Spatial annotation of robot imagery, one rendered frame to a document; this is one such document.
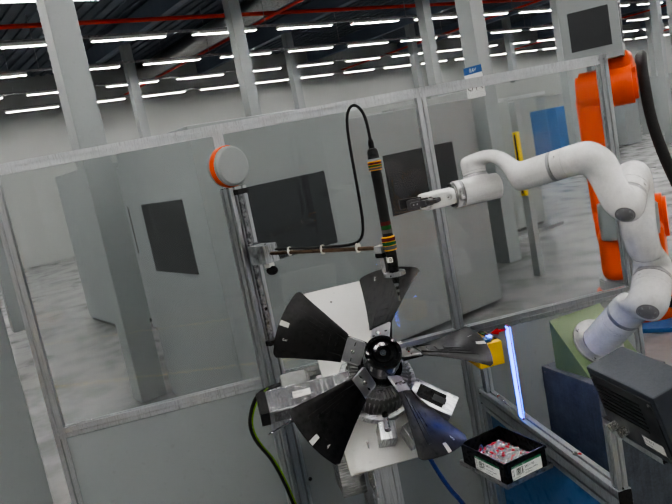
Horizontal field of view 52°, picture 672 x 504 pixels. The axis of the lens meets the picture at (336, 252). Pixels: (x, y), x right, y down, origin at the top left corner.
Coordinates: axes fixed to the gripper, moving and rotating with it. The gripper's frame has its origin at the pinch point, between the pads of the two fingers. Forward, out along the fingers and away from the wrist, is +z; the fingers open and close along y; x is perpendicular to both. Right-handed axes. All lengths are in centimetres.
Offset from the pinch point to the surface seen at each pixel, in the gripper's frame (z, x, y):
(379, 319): 13.5, -36.5, 8.4
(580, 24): -253, 79, 295
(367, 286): 12.5, -27.6, 22.1
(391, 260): 8.6, -16.0, -2.0
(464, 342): -10.9, -48.2, -1.1
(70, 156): 106, 37, 70
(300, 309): 38.5, -27.5, 10.0
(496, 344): -31, -59, 21
